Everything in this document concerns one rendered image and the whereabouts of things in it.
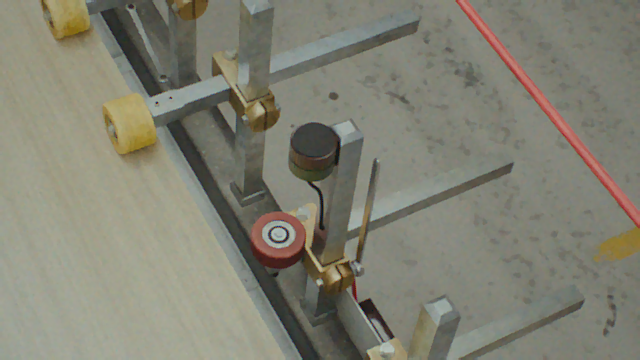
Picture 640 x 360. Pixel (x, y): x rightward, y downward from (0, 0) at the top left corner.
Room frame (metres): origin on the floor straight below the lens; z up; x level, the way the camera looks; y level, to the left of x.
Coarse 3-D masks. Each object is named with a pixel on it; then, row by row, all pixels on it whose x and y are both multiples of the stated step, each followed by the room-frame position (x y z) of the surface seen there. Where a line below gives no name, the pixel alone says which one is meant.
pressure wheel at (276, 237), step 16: (256, 224) 0.97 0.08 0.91; (272, 224) 0.98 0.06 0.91; (288, 224) 0.98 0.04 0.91; (256, 240) 0.95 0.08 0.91; (272, 240) 0.95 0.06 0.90; (288, 240) 0.95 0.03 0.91; (304, 240) 0.96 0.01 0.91; (256, 256) 0.93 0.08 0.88; (272, 256) 0.92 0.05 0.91; (288, 256) 0.93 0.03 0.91
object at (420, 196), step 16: (480, 160) 1.18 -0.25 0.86; (496, 160) 1.18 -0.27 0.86; (512, 160) 1.19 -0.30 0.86; (448, 176) 1.14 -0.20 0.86; (464, 176) 1.14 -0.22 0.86; (480, 176) 1.15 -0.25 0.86; (496, 176) 1.17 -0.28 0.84; (400, 192) 1.10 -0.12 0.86; (416, 192) 1.10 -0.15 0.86; (432, 192) 1.11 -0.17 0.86; (448, 192) 1.12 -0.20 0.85; (384, 208) 1.06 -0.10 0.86; (400, 208) 1.07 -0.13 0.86; (416, 208) 1.08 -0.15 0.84; (352, 224) 1.03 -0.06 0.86; (384, 224) 1.05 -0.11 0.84; (272, 272) 0.94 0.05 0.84
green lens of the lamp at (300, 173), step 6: (288, 150) 0.94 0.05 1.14; (288, 156) 0.93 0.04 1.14; (288, 162) 0.93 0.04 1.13; (294, 168) 0.91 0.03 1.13; (300, 168) 0.91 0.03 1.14; (324, 168) 0.91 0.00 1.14; (330, 168) 0.92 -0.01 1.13; (294, 174) 0.91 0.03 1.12; (300, 174) 0.91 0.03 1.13; (306, 174) 0.91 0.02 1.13; (312, 174) 0.91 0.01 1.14; (318, 174) 0.91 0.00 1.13; (324, 174) 0.91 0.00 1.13; (306, 180) 0.91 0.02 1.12; (312, 180) 0.91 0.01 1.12; (318, 180) 0.91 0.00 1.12
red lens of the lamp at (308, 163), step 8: (296, 128) 0.95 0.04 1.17; (328, 128) 0.96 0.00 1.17; (336, 136) 0.95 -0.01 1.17; (336, 144) 0.94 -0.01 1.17; (296, 152) 0.92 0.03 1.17; (296, 160) 0.91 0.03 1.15; (304, 160) 0.91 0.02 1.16; (312, 160) 0.91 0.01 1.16; (320, 160) 0.91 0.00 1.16; (328, 160) 0.92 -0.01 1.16; (304, 168) 0.91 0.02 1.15; (312, 168) 0.91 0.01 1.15; (320, 168) 0.91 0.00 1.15
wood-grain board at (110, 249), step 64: (0, 0) 1.34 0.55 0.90; (0, 64) 1.21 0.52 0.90; (64, 64) 1.23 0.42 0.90; (0, 128) 1.09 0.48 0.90; (64, 128) 1.10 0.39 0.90; (0, 192) 0.97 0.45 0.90; (64, 192) 0.99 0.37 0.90; (128, 192) 1.00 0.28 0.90; (0, 256) 0.87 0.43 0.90; (64, 256) 0.88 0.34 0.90; (128, 256) 0.89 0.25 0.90; (192, 256) 0.91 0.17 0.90; (0, 320) 0.77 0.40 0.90; (64, 320) 0.78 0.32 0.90; (128, 320) 0.79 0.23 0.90; (192, 320) 0.81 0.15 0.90; (256, 320) 0.82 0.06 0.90
